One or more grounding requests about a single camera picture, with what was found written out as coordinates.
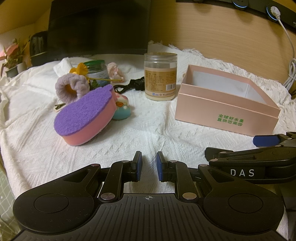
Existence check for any pastel squishy toy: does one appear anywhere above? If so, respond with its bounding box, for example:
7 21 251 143
112 93 131 121

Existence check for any purple pink sponge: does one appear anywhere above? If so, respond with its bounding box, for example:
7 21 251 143
54 84 117 146

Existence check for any lavender fluffy scrunchie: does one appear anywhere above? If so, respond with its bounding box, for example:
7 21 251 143
55 73 90 104

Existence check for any yellow artificial flower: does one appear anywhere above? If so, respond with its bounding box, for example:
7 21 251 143
70 63 112 81

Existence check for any pink cardboard box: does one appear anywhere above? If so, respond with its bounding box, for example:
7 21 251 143
175 65 280 136

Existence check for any white textured cloth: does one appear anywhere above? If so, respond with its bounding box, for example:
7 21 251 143
0 41 296 240

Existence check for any tall clear plastic jar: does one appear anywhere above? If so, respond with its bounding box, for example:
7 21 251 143
144 52 178 101

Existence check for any pink hair claw clip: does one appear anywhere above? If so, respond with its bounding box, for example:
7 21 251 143
107 62 125 82

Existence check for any metal hair clip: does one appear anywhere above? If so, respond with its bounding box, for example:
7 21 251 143
54 103 66 111

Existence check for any green lid glass jar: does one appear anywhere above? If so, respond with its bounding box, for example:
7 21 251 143
84 60 110 90

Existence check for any folded white tissue pack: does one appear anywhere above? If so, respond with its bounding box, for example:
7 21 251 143
53 57 73 77

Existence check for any black power strip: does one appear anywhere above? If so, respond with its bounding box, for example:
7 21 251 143
176 0 295 33

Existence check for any black monitor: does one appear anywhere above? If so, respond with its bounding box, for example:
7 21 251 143
47 0 151 59

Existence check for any dark container behind plant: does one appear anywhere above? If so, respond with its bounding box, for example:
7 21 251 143
30 31 48 66

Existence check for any potted pink-leaf plant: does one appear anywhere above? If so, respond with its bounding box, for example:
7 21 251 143
1 38 30 76

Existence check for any white power cable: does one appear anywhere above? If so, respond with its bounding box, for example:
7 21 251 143
269 6 296 90

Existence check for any black coiled cable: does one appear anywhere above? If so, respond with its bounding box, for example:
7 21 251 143
113 77 146 95

